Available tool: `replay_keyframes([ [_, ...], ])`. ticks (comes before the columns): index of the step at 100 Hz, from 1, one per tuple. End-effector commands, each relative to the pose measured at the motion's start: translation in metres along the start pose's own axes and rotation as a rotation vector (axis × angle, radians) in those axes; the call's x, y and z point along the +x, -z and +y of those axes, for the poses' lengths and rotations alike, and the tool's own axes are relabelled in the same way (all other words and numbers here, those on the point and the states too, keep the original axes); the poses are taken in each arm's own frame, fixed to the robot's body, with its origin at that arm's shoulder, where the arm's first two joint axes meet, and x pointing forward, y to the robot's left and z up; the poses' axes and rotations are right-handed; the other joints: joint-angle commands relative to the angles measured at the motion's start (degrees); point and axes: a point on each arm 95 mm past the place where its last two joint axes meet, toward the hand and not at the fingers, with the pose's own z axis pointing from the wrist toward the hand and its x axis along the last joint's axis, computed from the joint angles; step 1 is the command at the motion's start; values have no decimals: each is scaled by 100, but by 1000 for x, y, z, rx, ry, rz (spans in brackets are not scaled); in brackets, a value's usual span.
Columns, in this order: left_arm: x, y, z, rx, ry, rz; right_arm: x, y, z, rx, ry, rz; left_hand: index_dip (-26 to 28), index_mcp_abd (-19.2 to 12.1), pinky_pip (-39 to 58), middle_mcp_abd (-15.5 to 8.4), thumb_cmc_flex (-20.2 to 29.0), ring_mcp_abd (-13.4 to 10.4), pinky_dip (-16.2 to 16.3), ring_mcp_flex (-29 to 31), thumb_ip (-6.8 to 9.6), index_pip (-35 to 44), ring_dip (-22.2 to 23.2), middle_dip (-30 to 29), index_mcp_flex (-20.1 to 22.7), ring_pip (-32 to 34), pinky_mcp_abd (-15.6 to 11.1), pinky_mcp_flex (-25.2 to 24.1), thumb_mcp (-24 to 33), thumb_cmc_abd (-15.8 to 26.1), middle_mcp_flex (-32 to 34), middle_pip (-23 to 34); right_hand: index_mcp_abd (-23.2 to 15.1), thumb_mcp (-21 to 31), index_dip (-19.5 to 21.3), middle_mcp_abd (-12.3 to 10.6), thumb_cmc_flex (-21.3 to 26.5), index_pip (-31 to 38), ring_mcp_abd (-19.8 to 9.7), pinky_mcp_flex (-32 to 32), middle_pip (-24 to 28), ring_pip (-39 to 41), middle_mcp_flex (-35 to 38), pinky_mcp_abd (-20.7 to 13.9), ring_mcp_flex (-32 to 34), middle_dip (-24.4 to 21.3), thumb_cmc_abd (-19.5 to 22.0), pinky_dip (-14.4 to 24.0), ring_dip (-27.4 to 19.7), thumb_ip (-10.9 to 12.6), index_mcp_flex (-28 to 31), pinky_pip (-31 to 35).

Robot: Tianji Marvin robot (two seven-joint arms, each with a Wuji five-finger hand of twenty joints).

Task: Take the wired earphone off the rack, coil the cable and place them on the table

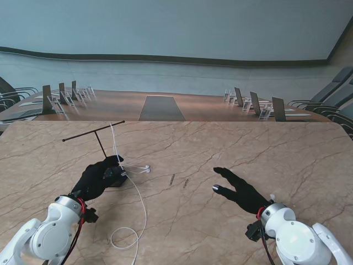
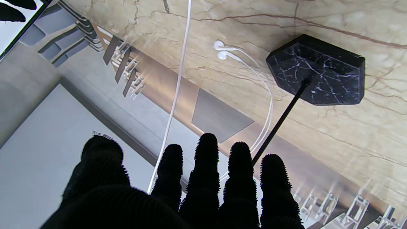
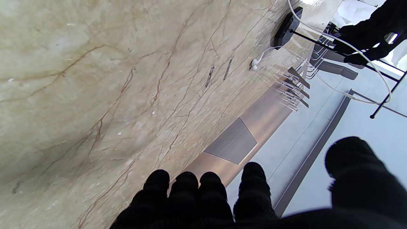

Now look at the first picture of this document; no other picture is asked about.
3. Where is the red black left arm cable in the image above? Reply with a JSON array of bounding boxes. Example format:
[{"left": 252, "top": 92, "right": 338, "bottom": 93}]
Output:
[{"left": 62, "top": 197, "right": 88, "bottom": 265}]

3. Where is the dark office chair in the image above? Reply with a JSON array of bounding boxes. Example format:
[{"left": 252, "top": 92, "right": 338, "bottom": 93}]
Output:
[{"left": 0, "top": 76, "right": 39, "bottom": 103}]

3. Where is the red black arm cable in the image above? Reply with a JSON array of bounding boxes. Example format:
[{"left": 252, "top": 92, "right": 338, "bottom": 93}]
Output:
[
  {"left": 256, "top": 206, "right": 278, "bottom": 265},
  {"left": 62, "top": 197, "right": 88, "bottom": 265}
]

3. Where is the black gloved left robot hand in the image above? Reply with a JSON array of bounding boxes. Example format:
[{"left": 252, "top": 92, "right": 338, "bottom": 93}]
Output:
[{"left": 71, "top": 155, "right": 125, "bottom": 204}]

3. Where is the brown conference table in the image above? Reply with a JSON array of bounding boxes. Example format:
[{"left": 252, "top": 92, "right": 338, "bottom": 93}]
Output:
[{"left": 0, "top": 88, "right": 333, "bottom": 123}]

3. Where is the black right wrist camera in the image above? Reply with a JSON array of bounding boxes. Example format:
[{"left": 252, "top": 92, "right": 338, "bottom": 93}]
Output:
[{"left": 245, "top": 220, "right": 265, "bottom": 243}]

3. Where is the grey office chair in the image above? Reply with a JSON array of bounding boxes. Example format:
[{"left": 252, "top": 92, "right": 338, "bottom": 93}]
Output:
[
  {"left": 311, "top": 78, "right": 353, "bottom": 116},
  {"left": 328, "top": 102, "right": 353, "bottom": 139},
  {"left": 288, "top": 66, "right": 353, "bottom": 109}
]

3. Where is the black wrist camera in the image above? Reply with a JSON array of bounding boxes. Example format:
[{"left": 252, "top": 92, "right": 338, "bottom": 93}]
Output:
[
  {"left": 81, "top": 206, "right": 99, "bottom": 224},
  {"left": 245, "top": 220, "right": 265, "bottom": 243}
]

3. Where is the black T rack marble base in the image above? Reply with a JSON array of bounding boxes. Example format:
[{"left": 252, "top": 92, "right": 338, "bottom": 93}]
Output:
[{"left": 62, "top": 120, "right": 129, "bottom": 189}]

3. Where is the white wired earphone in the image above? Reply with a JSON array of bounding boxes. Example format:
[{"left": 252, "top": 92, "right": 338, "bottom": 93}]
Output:
[{"left": 109, "top": 121, "right": 152, "bottom": 265}]

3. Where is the red black right arm cable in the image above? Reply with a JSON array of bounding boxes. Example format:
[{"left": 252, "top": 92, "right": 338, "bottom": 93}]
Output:
[{"left": 256, "top": 206, "right": 278, "bottom": 265}]

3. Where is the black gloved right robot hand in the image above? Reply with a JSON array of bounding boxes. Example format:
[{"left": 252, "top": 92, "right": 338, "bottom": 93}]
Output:
[{"left": 211, "top": 167, "right": 272, "bottom": 215}]

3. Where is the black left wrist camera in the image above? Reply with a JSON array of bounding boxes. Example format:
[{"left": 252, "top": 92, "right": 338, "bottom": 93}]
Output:
[{"left": 81, "top": 206, "right": 99, "bottom": 224}]

